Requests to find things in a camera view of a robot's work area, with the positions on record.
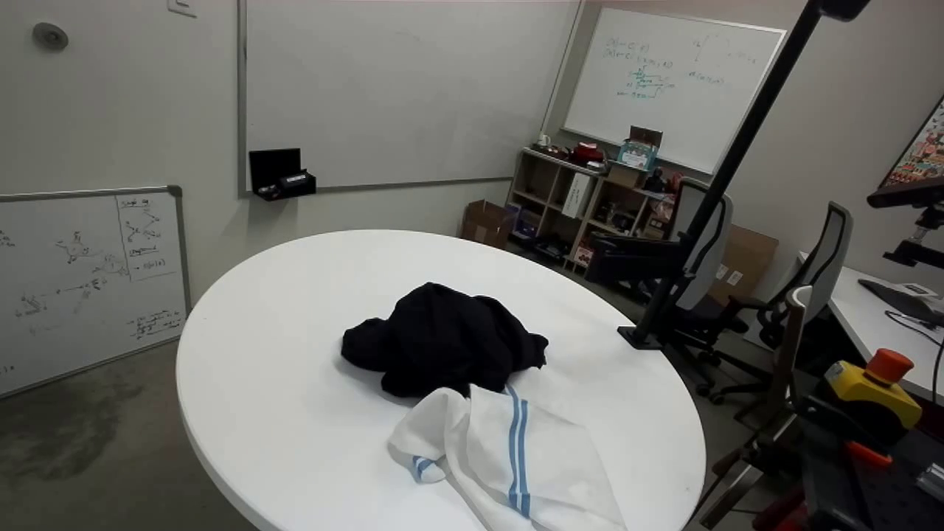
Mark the monitor on arm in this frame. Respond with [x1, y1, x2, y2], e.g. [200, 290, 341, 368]
[867, 94, 944, 271]

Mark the white towel with blue stripes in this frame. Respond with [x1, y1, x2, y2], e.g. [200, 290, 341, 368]
[388, 383, 628, 531]

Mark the open cardboard box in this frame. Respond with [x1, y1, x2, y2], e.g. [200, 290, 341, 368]
[461, 199, 518, 250]

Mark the black cloth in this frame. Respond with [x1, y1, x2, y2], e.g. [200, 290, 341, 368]
[341, 282, 549, 400]

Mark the wooden shelf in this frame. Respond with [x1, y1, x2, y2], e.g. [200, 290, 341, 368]
[505, 147, 676, 274]

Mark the large blank whiteboard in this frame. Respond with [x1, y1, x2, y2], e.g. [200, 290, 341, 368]
[237, 0, 584, 199]

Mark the colourful toy box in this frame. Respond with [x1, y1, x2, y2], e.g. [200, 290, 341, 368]
[616, 126, 664, 173]

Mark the black marker holder box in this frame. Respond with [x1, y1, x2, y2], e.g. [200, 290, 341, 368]
[249, 147, 318, 202]

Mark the row of office chairs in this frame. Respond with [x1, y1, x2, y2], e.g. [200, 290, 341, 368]
[586, 177, 856, 406]

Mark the whiteboard with green writing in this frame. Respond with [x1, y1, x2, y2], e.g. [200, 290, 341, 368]
[562, 7, 788, 176]

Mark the flat cardboard box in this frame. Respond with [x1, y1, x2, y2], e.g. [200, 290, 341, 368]
[707, 224, 780, 308]

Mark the whiteboard with black drawings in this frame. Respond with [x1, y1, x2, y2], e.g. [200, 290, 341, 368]
[0, 185, 193, 400]

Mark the white desk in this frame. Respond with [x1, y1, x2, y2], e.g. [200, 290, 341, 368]
[796, 251, 944, 405]

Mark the yellow emergency stop button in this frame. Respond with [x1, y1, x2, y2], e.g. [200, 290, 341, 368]
[824, 348, 923, 433]

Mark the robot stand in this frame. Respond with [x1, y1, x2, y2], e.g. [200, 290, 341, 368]
[698, 395, 944, 531]

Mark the camera on mount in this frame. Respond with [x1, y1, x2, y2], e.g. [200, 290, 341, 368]
[617, 0, 872, 351]

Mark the black cable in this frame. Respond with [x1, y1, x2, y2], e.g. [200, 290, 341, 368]
[884, 310, 944, 405]

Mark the round wall sensor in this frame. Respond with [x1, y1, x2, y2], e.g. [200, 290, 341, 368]
[32, 21, 70, 52]

